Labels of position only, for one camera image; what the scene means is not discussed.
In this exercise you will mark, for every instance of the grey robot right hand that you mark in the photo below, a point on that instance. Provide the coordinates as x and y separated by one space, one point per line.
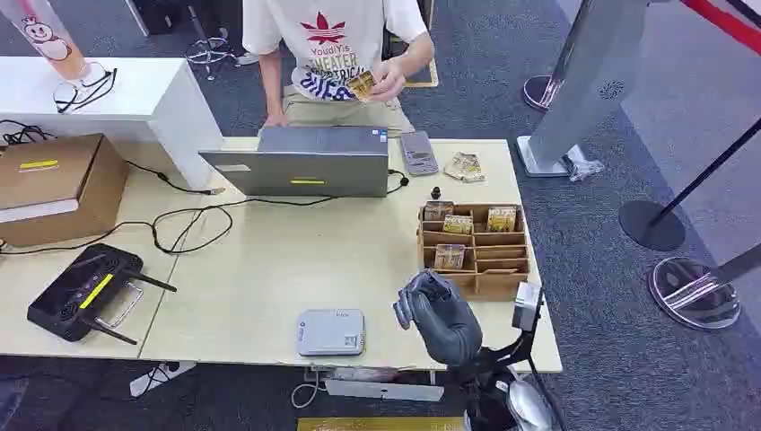
446 330

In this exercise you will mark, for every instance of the person's left hand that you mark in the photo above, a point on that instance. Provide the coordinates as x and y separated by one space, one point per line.
389 80

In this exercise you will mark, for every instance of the person's right hand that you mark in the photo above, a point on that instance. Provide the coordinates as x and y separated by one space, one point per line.
275 121

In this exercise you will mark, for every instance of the yellow-edged floor mat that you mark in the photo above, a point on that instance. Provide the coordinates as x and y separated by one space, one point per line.
425 77

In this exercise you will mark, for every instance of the grey laptop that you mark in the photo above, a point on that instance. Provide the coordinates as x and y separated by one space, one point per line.
309 169

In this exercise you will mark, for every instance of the person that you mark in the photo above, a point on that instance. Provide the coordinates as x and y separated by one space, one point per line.
333 36

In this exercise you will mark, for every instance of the gold printed card stack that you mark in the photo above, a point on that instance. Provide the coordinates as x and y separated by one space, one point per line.
457 225
502 219
438 210
449 257

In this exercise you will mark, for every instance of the wooden card box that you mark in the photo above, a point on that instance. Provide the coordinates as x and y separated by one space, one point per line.
499 279

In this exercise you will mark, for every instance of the grey smartphone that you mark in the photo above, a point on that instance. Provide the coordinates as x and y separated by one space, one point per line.
418 153

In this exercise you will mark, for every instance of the white under-desk bar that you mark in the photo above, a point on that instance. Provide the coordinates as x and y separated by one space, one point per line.
383 391

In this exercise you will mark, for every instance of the chrome chair base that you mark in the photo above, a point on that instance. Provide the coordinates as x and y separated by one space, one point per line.
207 52

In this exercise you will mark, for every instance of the gold floor plate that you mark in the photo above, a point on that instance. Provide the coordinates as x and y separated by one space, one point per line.
380 425

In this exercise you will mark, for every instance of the small grey device box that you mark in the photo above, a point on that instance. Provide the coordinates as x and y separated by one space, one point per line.
330 333

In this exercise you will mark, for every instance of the small black knob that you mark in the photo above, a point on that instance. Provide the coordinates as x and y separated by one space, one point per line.
436 193

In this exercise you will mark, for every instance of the white counter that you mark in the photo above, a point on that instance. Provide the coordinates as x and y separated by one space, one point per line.
148 95

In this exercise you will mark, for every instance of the chrome base stanchion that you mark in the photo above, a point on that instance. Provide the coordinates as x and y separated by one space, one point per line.
692 294
538 92

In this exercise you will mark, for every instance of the black-rimmed glasses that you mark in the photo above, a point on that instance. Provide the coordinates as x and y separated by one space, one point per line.
74 95

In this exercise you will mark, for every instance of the grey panel stand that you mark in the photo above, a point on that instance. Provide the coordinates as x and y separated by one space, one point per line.
594 71

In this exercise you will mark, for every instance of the brown cardboard box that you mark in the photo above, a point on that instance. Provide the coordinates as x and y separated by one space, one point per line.
53 178

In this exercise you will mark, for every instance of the black base stanchion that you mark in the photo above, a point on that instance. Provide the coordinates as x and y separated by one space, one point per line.
651 226

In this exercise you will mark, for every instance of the pink snowman banner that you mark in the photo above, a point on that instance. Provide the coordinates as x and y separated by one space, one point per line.
44 36

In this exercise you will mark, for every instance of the black router with antennas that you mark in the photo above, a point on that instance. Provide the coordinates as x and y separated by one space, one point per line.
77 297

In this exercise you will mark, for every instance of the white power strip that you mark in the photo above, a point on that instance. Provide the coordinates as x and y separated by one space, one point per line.
160 378

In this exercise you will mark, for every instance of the red barrier belt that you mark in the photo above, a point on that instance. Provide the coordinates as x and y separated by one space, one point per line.
722 22

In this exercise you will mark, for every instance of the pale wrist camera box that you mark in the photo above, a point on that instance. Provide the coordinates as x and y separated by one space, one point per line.
527 306

